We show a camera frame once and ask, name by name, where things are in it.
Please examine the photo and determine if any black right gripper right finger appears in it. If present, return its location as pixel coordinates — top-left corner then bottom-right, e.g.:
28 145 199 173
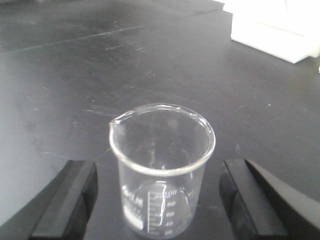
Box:
219 159 320 240

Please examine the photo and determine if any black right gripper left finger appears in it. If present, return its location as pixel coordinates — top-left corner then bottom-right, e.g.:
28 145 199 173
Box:
0 160 98 240

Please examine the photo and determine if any left white storage bin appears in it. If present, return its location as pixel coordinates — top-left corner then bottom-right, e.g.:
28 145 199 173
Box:
222 0 320 64

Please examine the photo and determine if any clear glass beaker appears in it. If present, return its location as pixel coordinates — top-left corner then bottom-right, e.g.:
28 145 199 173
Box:
109 103 216 240

